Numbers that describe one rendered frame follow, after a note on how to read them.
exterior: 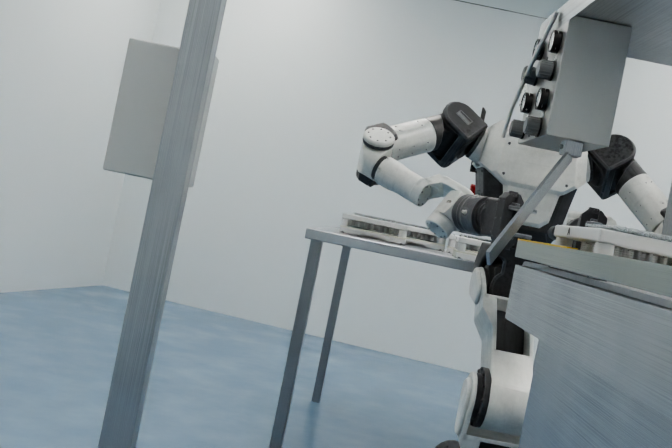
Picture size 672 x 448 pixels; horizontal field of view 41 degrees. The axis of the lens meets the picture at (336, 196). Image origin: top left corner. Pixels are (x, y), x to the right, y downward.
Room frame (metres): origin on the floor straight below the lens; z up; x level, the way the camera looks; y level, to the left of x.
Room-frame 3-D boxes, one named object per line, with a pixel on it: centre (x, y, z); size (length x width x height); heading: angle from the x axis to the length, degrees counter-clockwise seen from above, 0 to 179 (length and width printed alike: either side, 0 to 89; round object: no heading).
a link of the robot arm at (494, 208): (1.98, -0.34, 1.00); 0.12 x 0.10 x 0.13; 32
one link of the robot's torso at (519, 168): (2.43, -0.49, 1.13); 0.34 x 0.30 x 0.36; 90
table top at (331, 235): (3.68, -0.54, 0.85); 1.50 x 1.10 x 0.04; 175
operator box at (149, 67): (1.76, 0.37, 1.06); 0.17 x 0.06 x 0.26; 91
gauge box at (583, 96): (1.56, -0.36, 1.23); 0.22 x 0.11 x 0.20; 1
